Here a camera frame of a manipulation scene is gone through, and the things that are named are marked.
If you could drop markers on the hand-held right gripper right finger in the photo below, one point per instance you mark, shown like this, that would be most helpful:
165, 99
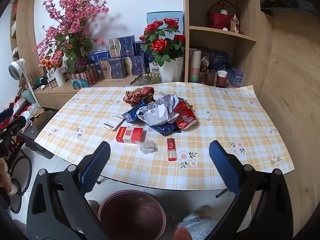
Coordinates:
223, 165

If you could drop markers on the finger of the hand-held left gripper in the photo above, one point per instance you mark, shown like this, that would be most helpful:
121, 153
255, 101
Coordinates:
17, 123

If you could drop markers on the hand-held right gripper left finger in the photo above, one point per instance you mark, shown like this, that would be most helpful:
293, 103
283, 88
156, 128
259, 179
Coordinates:
96, 165

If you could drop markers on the red cigarette box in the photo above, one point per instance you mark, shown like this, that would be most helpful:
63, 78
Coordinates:
130, 134

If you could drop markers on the clear plastic wrapper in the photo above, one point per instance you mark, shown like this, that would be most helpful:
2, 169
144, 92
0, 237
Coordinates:
147, 147

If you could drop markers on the brown plastic bin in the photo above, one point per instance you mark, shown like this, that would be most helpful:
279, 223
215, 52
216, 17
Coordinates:
130, 215

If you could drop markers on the red snack bag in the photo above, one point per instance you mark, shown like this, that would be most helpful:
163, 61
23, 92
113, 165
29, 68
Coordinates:
185, 117

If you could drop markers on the white paper bag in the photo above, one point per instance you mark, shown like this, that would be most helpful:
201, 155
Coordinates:
157, 112

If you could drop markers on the person's left hand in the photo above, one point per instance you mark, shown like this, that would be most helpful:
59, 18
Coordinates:
6, 177

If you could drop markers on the person's left leg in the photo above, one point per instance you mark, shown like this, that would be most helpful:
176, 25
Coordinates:
93, 206

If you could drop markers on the person's leg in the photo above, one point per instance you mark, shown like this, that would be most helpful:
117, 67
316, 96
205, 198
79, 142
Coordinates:
200, 225
93, 206

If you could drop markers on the row of small bottles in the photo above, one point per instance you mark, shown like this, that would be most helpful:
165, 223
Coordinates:
48, 83

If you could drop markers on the white desk fan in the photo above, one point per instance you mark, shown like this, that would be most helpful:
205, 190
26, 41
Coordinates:
16, 68

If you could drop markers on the white ribbed vase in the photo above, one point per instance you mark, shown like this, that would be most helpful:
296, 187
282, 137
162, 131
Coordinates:
60, 77

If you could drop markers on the blue cardboard box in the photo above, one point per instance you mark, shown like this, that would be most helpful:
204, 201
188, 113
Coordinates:
132, 113

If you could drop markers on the person's right leg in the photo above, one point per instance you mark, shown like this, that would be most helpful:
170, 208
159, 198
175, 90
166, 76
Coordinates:
200, 225

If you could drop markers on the orange flowers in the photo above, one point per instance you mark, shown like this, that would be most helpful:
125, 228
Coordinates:
48, 62

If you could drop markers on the striped woven basket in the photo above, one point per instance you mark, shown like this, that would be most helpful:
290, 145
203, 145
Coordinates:
83, 78

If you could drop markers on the brown crumpled wrapper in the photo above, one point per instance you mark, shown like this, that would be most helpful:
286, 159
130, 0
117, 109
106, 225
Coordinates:
137, 96

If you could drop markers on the red paper cup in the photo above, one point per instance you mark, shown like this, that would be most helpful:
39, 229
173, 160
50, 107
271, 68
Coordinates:
221, 80

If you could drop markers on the brown glass cup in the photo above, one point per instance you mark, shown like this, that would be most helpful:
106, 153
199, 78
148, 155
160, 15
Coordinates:
210, 78

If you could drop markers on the small purple box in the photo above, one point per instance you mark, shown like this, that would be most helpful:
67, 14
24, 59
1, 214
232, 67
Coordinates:
235, 77

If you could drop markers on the gold green tray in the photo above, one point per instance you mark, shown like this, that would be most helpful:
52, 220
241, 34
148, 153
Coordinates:
145, 80

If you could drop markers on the flat blue box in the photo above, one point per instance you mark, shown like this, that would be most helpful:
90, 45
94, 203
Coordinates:
98, 56

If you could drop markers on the dark blue picture box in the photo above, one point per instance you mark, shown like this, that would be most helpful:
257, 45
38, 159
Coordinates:
217, 60

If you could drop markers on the white flower pot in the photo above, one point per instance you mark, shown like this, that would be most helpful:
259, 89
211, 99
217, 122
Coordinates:
171, 71

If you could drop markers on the dark blue white label box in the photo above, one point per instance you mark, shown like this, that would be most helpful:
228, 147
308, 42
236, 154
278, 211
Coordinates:
153, 66

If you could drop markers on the pink blossom plant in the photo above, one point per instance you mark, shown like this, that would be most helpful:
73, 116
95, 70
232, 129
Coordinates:
72, 7

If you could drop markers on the red rose plant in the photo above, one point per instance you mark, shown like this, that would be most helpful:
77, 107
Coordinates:
160, 45

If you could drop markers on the clear perfume bottle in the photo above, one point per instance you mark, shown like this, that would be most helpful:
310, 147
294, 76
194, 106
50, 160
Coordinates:
235, 25

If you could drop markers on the red basket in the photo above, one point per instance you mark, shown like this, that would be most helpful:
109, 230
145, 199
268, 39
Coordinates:
220, 21

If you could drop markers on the wooden shelf unit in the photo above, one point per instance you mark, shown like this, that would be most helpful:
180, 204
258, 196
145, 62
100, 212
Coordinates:
250, 12

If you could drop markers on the large blue white box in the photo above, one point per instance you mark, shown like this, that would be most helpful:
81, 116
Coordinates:
156, 17

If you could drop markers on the black side table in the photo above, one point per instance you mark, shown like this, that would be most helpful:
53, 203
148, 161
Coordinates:
295, 6

